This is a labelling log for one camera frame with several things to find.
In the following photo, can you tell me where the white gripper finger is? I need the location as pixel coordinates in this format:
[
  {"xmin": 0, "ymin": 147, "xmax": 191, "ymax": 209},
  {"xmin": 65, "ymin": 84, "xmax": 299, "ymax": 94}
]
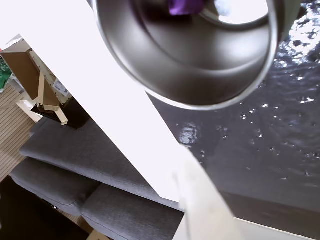
[{"xmin": 171, "ymin": 146, "xmax": 245, "ymax": 240}]

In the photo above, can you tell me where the purple pen grip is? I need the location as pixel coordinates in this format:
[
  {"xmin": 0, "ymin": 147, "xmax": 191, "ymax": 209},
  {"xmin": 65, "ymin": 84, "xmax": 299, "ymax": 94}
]
[{"xmin": 168, "ymin": 0, "xmax": 204, "ymax": 16}]

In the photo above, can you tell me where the black glossy mat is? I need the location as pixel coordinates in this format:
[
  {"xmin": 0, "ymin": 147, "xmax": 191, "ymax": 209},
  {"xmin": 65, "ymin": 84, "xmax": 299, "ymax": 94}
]
[{"xmin": 146, "ymin": 0, "xmax": 320, "ymax": 236}]

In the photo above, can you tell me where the grey fabric sofa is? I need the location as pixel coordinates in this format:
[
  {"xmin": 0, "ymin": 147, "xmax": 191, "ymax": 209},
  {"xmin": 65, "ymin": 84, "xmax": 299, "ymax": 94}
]
[{"xmin": 9, "ymin": 116, "xmax": 186, "ymax": 240}]

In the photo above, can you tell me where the pale green steel mug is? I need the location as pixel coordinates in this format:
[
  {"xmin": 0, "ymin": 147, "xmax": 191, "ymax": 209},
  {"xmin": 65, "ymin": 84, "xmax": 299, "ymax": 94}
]
[{"xmin": 92, "ymin": 0, "xmax": 286, "ymax": 112}]

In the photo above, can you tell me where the brown cardboard box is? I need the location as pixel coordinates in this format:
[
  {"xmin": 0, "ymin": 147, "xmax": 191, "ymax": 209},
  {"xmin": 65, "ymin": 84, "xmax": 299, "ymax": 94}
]
[{"xmin": 0, "ymin": 39, "xmax": 74, "ymax": 126}]

